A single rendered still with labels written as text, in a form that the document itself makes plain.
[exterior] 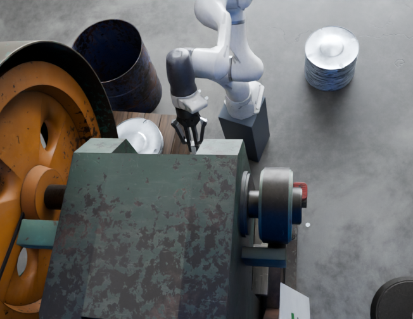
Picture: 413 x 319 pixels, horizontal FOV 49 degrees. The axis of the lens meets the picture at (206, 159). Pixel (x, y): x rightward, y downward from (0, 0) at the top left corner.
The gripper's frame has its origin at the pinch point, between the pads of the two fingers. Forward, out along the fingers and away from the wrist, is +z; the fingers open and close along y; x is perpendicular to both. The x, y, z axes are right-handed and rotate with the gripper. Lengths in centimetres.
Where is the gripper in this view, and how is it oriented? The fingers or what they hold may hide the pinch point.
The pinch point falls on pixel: (194, 150)
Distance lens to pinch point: 164.4
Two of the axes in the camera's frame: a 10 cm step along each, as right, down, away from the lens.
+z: 1.3, 7.6, 6.3
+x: -1.3, 6.4, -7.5
